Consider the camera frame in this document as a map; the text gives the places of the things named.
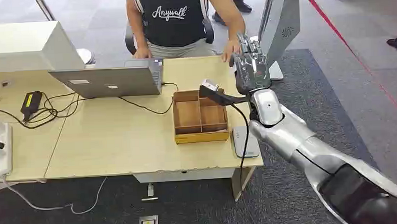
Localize standing person's legs and shoes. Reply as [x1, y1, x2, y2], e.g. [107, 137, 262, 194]
[211, 0, 254, 27]

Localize person's right hand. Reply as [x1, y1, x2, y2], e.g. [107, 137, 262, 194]
[132, 46, 153, 60]

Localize black robot wrist cable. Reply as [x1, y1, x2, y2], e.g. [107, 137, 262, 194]
[230, 103, 253, 186]

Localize small white bracket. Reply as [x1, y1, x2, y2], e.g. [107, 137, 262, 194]
[140, 183, 159, 202]

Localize white box cabinet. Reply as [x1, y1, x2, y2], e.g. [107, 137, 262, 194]
[0, 19, 86, 74]

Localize round white base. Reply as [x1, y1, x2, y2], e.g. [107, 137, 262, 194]
[76, 47, 96, 66]

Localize black laptop charging cable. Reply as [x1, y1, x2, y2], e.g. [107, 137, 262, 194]
[116, 81, 180, 118]

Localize grey panel stand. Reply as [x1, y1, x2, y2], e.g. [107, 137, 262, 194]
[247, 0, 304, 82]

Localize white power strip cable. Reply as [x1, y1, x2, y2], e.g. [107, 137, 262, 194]
[1, 171, 110, 218]

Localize white power strip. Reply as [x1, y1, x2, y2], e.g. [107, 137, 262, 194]
[0, 120, 15, 178]

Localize person's left hand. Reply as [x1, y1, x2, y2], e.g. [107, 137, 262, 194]
[220, 37, 242, 64]

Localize wooden compartment box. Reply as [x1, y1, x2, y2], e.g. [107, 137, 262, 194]
[171, 87, 231, 146]

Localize black power adapter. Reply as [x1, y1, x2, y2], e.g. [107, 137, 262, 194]
[19, 90, 44, 122]

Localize black adapter cable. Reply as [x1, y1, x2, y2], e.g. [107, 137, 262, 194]
[0, 84, 97, 131]

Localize person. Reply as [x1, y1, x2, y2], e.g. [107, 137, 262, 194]
[126, 0, 249, 68]

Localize pale desk leg panel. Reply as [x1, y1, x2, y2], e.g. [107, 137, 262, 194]
[230, 166, 258, 203]

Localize metal pole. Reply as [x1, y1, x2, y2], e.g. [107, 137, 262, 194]
[33, 0, 57, 23]

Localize grey flat pad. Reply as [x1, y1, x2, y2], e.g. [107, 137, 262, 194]
[231, 125, 262, 159]

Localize grey laptop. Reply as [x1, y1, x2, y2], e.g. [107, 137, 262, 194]
[48, 57, 165, 101]

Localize red barrier strap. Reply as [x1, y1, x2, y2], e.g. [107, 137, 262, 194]
[299, 0, 397, 131]

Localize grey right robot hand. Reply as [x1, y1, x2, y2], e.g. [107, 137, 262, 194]
[228, 31, 273, 96]

